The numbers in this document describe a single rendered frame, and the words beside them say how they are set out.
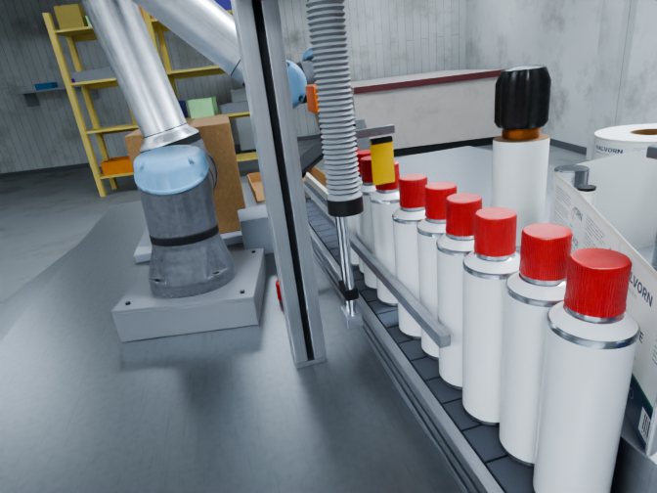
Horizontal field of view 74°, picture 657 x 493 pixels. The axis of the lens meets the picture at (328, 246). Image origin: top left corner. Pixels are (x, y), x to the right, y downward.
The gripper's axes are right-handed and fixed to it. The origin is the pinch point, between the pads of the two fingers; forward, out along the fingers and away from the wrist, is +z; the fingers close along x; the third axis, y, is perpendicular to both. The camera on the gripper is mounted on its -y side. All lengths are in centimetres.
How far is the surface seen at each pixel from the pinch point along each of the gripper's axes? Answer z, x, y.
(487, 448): 28.7, -39.0, -2.7
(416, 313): 16.1, -33.2, -3.9
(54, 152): -380, 776, -322
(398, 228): 6.3, -29.9, -2.3
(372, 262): 8.9, -21.0, -3.7
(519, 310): 17, -48, -2
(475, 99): -207, 421, 317
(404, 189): 2.4, -32.2, -1.4
